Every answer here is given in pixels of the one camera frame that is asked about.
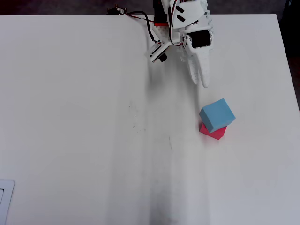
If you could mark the white mounted camera module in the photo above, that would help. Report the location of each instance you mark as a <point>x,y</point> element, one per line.
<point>155,51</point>

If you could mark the red foam cube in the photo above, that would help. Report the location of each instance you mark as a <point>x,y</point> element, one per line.
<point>215,135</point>

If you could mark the small black circuit board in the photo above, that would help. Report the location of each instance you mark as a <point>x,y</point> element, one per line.
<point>116,10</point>

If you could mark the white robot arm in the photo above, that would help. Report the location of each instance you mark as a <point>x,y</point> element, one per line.
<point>189,11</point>

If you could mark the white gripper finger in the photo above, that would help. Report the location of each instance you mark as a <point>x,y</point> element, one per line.
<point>205,70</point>
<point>193,68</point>

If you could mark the white and red robot base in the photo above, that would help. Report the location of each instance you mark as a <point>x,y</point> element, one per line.
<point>161,31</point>

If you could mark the silver laptop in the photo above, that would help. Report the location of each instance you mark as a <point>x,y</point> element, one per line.
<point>7,199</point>

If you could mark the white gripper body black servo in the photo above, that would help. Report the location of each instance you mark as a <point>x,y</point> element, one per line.
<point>200,39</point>

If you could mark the blue foam cube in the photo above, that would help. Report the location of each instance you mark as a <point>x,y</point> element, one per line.
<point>218,114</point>

